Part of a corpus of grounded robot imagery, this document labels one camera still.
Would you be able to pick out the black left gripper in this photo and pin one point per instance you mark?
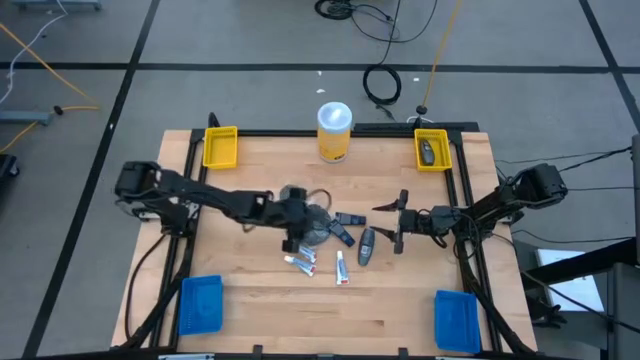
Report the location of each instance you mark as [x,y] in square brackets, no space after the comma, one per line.
[292,215]

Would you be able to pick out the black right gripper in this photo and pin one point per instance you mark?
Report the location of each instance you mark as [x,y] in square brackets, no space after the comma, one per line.
[415,222]

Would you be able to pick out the dark blue toiletry package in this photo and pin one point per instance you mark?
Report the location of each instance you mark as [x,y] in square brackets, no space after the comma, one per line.
[341,233]
[350,218]

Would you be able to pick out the dark grey remote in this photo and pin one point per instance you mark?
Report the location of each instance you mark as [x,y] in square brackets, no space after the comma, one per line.
[366,247]

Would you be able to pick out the blue plastic basket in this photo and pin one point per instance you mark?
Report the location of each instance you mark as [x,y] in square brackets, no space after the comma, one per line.
[201,305]
[457,322]

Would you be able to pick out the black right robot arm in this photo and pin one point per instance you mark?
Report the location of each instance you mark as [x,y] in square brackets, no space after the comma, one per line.
[492,207]

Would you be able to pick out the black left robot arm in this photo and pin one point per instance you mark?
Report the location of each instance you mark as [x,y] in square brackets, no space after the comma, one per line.
[235,200]

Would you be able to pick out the grey oval toiletry bottle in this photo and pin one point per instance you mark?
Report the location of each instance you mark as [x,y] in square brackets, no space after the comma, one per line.
[427,152]

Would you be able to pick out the yellow plastic basket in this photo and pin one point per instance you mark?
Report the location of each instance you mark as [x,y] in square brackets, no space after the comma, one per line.
[220,147]
[442,150]

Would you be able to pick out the yellow wipes canister white lid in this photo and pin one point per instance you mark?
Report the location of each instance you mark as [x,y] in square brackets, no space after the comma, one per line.
[334,135]

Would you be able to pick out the black round stand base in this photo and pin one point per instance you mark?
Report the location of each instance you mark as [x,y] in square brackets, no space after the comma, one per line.
[422,109]

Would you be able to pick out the black clamp foot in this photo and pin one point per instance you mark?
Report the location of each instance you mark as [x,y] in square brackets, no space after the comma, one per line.
[547,312]

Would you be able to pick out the black metal beam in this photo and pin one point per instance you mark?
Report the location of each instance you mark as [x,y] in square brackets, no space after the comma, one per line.
[590,257]

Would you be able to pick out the white box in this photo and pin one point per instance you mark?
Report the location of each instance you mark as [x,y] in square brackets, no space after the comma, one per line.
[580,295]

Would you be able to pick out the grey cabinet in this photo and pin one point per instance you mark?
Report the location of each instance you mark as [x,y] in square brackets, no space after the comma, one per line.
[627,310]

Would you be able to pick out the grey metal stand foot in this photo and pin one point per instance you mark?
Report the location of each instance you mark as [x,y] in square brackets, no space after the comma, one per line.
[25,118]
[55,5]

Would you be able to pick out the black caster base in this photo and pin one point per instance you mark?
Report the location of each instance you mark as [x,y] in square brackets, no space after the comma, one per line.
[7,167]

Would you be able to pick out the black aluminium table frame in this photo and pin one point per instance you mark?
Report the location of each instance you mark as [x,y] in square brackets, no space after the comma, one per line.
[275,133]

